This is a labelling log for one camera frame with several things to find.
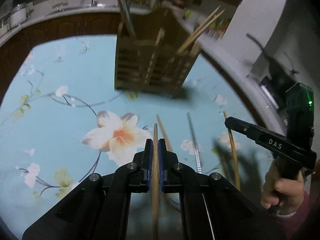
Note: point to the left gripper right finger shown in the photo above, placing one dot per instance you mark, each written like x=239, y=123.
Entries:
x=167, y=172

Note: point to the right hand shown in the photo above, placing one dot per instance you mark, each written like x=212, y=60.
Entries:
x=287, y=195

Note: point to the floral light blue tablecloth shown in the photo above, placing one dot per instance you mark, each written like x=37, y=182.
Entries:
x=62, y=119

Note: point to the wooden utensil caddy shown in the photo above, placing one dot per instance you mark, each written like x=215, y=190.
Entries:
x=147, y=57

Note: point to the white canister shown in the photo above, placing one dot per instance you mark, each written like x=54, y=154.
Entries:
x=18, y=15

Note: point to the metal chopstick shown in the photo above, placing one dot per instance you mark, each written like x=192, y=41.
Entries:
x=195, y=145

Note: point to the wooden chopstick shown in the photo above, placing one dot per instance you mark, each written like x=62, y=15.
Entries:
x=164, y=133
x=231, y=145
x=155, y=184

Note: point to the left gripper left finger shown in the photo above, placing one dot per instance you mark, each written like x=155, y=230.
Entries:
x=142, y=176

